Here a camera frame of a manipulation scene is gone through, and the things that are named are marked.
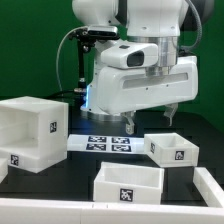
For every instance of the white drawer box front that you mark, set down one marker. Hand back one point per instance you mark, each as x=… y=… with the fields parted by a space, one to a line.
x=131 y=184

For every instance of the white left fence block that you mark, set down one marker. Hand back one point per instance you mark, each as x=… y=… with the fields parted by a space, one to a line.
x=3 y=168

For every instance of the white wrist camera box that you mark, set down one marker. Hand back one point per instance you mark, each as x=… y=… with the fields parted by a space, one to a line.
x=130 y=55

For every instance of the large white drawer cabinet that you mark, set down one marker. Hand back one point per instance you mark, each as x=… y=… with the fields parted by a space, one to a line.
x=33 y=132

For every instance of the white drawer box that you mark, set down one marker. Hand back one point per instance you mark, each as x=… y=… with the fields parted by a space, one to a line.
x=170 y=150
x=131 y=184

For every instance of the white fence rail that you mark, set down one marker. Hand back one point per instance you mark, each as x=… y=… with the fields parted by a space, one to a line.
x=23 y=211
x=209 y=189

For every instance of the white right fence rail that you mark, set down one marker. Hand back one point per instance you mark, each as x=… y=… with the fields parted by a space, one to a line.
x=209 y=189

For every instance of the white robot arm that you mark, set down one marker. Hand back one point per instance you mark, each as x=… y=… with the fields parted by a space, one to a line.
x=142 y=21

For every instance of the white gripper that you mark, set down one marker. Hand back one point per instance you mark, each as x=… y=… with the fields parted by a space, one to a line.
x=124 y=91

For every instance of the white marker plate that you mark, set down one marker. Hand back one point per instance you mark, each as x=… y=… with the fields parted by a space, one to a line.
x=105 y=144

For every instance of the white front fence rail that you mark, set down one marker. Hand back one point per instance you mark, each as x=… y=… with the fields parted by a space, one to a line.
x=23 y=211

